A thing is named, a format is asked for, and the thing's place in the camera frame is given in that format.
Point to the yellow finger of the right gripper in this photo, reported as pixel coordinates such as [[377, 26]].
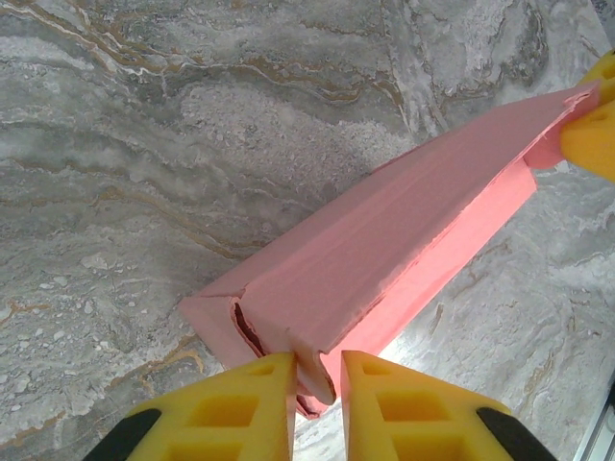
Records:
[[593, 139], [605, 77]]

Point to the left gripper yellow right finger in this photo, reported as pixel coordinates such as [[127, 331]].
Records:
[[423, 422]]

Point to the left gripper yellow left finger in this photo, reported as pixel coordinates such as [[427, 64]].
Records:
[[216, 418]]

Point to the pink paper box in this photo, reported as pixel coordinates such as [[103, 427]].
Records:
[[384, 230]]

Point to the wide aluminium base rail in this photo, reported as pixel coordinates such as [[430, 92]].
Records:
[[603, 432]]

